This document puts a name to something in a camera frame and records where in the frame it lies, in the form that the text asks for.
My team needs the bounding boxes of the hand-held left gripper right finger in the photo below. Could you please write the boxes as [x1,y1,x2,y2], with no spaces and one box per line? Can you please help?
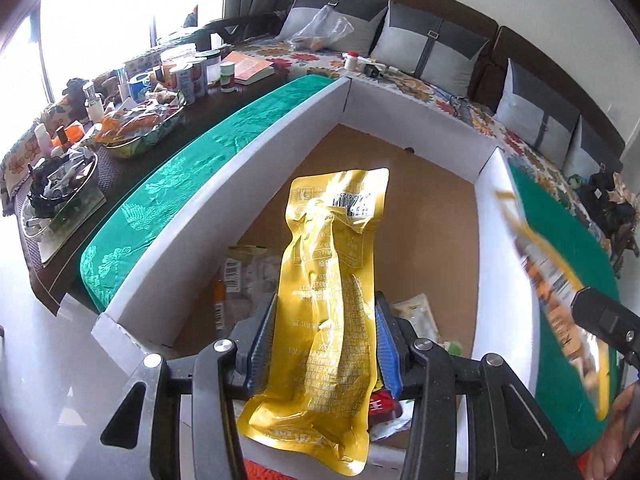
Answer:
[374,291,581,480]

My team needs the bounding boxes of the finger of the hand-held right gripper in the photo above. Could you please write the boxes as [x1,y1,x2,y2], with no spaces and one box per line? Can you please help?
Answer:
[569,287,640,369]

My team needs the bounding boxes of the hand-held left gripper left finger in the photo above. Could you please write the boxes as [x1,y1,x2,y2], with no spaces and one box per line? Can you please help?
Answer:
[65,292,279,480]

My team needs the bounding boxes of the yellow-rimmed clear snack packet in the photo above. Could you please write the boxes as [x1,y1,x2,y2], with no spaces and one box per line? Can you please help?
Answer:
[494,189,612,423]

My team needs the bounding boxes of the plain yellow snack packet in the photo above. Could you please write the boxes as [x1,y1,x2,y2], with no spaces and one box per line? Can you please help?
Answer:
[236,168,390,477]

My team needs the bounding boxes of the white cardboard box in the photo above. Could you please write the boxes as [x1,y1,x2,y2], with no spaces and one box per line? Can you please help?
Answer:
[56,74,546,480]

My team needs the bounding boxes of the person's right hand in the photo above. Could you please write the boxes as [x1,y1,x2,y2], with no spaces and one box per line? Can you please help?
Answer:
[585,380,640,480]

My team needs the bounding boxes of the pale green white snack packet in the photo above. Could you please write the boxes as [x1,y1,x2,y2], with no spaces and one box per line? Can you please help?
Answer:
[392,294,440,343]

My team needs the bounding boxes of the small orange snack stick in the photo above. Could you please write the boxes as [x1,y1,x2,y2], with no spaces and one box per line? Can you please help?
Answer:
[213,279,225,332]

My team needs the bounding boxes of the brown bag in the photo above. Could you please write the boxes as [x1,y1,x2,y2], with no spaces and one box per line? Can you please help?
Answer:
[607,220,640,276]

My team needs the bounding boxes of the black jacket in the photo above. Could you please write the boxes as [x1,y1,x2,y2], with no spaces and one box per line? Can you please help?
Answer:
[575,172,640,241]

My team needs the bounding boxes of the grey two-tone pillow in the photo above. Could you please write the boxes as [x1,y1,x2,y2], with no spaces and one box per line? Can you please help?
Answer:
[494,58,584,155]
[276,0,390,57]
[371,1,490,87]
[561,116,625,177]

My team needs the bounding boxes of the round glass tray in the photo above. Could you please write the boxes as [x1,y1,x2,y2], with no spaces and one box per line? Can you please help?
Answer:
[20,145,108,241]

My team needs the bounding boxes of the floral tray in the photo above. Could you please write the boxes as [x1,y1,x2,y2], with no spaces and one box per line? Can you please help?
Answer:
[95,97,187,161]

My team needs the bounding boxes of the dark side table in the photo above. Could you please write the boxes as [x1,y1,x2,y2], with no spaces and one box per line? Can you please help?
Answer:
[0,42,281,311]

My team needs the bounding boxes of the orange snack bags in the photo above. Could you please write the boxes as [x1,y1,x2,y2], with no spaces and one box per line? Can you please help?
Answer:
[95,110,166,143]

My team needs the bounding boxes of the floral bedsheet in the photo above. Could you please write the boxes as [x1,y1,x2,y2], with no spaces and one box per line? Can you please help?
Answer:
[227,37,621,241]

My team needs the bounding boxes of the brown headboard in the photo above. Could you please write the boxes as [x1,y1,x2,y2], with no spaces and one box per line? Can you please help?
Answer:
[295,0,628,151]

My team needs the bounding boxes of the tin can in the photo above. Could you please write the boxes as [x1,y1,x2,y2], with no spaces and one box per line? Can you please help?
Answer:
[192,57,208,96]
[175,62,196,106]

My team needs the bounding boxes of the orange book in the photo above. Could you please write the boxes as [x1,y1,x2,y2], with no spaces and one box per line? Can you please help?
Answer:
[232,50,276,86]

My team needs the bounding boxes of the dark-lidded jar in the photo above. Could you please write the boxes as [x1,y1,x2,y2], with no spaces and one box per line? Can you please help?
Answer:
[195,50,223,86]

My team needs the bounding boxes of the small orange box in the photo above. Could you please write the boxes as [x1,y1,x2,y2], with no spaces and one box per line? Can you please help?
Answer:
[55,122,83,148]

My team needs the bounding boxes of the white pump bottle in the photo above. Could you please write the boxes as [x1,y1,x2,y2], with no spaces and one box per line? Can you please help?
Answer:
[82,82,103,123]

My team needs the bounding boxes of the floral table cloth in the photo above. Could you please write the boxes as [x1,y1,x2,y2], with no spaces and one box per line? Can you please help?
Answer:
[0,105,66,196]

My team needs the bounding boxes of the large white container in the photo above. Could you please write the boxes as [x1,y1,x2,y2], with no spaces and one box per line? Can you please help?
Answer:
[160,44,197,68]

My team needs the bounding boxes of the black chair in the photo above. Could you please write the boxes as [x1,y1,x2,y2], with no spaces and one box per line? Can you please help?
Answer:
[187,14,283,43]

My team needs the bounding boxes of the clear plastic bag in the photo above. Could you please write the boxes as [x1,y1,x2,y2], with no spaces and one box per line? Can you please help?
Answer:
[289,4,355,52]

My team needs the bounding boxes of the pile of black cables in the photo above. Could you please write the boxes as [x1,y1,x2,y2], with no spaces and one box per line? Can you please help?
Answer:
[30,157,96,206]

